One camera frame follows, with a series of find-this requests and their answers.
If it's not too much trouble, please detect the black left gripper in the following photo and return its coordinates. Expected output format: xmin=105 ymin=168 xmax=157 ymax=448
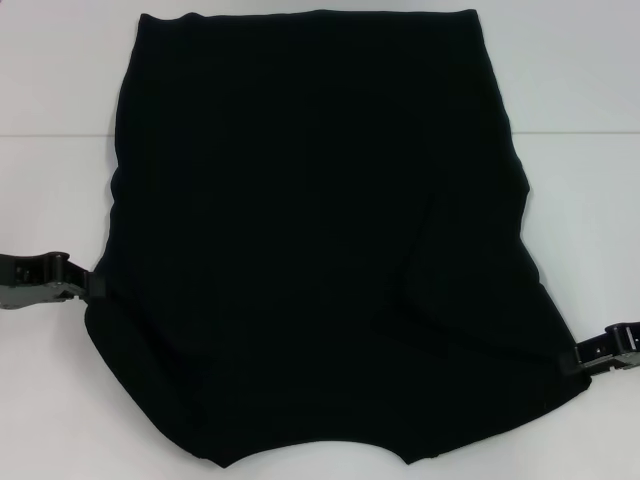
xmin=0 ymin=251 xmax=107 ymax=310

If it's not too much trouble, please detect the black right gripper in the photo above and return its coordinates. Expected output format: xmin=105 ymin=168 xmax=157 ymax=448
xmin=559 ymin=321 xmax=640 ymax=377

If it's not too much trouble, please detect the black t-shirt with FREE print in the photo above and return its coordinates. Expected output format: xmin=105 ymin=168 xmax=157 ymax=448
xmin=84 ymin=9 xmax=594 ymax=480

